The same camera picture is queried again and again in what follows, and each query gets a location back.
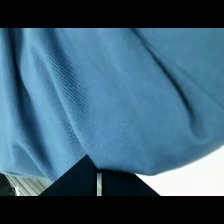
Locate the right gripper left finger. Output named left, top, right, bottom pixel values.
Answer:
left=39, top=154, right=99, bottom=197

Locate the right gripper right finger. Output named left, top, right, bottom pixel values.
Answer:
left=101, top=169, right=161, bottom=197

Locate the blue T-shirt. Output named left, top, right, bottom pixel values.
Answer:
left=0, top=27, right=224, bottom=183

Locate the silver frame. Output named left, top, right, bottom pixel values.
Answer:
left=0, top=172, right=54, bottom=197

